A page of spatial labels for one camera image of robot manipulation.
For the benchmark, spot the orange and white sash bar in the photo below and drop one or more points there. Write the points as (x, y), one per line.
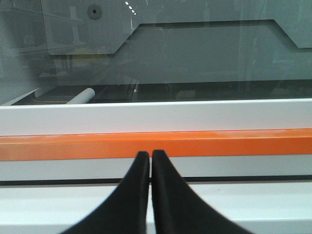
(204, 138)

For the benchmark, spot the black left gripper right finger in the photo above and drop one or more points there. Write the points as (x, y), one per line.
(178, 209)

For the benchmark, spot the white rolled paper tube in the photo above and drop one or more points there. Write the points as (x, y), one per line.
(83, 97)

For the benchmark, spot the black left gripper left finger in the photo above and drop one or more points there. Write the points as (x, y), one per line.
(125, 209)

